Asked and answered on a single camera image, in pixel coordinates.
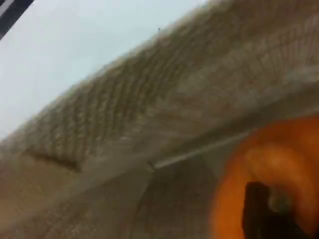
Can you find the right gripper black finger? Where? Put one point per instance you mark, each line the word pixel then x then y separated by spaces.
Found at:
pixel 259 219

